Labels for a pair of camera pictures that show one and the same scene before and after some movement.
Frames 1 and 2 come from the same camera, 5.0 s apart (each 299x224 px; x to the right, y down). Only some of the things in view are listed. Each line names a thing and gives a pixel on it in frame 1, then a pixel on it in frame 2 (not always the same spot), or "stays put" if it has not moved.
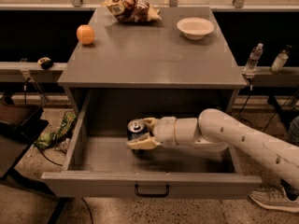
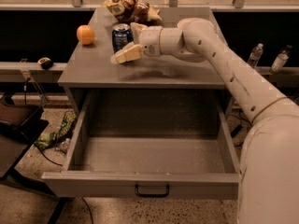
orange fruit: x=85 y=34 stays put
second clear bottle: x=280 y=61 stays put
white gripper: x=164 y=129 to x=149 y=40
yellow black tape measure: x=46 y=63 stays put
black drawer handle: x=151 y=195 stays put
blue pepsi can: x=136 y=129 to x=121 y=35
